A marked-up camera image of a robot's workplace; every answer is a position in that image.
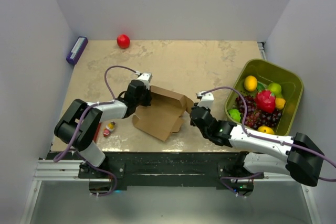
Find small colourful toy figure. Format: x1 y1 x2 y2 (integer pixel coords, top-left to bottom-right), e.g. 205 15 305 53
102 121 116 137

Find bright green toy vegetable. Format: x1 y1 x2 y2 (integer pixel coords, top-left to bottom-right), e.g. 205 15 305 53
228 108 242 123

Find red rectangular packet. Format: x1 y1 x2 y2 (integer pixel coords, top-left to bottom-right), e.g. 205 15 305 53
93 123 101 143

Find yellow toy mango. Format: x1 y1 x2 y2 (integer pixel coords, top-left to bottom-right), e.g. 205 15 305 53
257 125 275 135

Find olive green plastic basket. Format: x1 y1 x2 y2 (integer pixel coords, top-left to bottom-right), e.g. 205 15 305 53
224 59 303 135

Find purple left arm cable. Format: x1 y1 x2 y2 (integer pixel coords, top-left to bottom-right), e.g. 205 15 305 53
53 65 140 163

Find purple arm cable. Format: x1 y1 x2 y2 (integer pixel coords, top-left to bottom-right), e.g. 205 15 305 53
53 65 140 163
204 86 336 182

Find purple rectangular box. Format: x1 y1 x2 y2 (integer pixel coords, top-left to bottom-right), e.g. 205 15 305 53
66 36 88 66

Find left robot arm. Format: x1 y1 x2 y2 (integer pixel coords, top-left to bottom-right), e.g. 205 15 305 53
54 79 151 178

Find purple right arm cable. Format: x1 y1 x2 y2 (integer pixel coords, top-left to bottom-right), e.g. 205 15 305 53
204 86 336 182

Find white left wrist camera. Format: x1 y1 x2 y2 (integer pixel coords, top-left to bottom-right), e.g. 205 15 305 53
137 72 153 86

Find red apple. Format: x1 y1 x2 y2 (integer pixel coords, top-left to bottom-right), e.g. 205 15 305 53
117 34 131 49

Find yellow toy lemon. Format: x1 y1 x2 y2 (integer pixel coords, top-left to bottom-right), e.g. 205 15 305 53
275 98 286 110

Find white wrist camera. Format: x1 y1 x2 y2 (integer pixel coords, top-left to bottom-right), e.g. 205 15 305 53
196 91 214 109
137 72 153 86

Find pink dragon fruit toy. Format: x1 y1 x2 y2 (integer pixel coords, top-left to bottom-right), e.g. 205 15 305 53
255 89 276 113

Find green toy pear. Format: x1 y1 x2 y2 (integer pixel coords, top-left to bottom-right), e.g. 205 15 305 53
267 82 282 98

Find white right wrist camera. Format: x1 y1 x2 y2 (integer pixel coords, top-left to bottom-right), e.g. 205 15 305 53
196 91 214 109

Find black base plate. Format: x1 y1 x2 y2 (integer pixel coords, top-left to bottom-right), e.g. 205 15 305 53
79 152 253 192

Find orange toy fruit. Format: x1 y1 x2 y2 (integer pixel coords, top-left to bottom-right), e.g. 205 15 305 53
244 76 258 92

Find brown cardboard box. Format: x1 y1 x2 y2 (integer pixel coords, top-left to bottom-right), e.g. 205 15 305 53
132 86 194 142

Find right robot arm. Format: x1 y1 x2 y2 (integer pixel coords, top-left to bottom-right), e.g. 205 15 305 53
190 106 324 187

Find dark red toy grapes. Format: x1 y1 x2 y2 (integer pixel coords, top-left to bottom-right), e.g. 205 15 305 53
233 95 282 130

